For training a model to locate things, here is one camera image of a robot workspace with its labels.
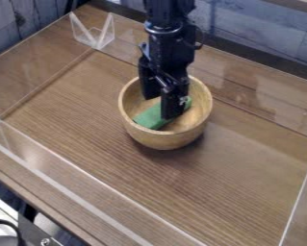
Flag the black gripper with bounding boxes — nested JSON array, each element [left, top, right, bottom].
[[137, 22, 196, 120]]

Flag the green rectangular block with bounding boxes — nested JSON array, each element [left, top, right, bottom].
[[132, 95, 192, 131]]

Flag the round wooden bowl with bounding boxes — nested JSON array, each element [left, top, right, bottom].
[[118, 77, 213, 150]]

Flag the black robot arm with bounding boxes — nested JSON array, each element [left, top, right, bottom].
[[137, 0, 196, 120]]

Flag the clear acrylic front barrier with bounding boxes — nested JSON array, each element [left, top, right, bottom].
[[0, 119, 207, 246]]

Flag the clear acrylic corner bracket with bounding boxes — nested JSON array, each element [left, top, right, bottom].
[[69, 12, 114, 50]]

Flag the black metal mount with bolt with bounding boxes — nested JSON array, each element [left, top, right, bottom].
[[17, 215, 62, 246]]

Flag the black cable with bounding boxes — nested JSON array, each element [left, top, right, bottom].
[[0, 218, 29, 246]]

